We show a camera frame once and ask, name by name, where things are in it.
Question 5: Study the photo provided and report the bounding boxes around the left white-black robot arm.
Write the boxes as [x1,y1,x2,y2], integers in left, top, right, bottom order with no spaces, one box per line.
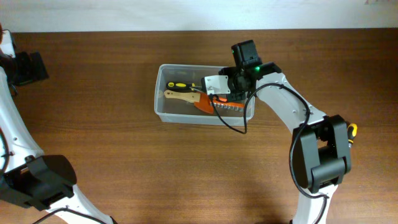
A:
[1,29,115,223]

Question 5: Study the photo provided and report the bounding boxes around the metal file yellow-black handle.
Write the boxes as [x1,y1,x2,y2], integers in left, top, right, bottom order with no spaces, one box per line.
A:
[166,82,204,93]

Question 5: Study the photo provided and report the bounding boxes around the orange socket rail with sockets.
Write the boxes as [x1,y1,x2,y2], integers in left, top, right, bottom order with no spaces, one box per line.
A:
[213,96,245,111]

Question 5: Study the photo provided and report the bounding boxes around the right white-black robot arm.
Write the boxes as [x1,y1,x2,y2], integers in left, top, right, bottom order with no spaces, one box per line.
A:
[201,40,358,223]

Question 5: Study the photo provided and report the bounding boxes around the clear plastic container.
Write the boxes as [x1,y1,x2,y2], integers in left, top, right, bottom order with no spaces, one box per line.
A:
[154,63,256,127]

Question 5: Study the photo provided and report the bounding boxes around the orange scraper wooden handle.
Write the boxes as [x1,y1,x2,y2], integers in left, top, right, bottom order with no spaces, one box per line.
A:
[164,90,214,114]

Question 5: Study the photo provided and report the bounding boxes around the stubby yellow-black screwdriver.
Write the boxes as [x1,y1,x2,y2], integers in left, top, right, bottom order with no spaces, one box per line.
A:
[347,123,358,148]

